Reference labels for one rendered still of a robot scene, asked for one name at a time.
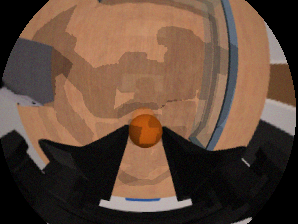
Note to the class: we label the clear low l-shaped wall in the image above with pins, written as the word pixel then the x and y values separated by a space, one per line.
pixel 215 69

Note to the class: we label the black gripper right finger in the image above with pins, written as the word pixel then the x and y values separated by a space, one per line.
pixel 191 165

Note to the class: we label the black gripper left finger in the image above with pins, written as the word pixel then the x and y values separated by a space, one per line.
pixel 97 163

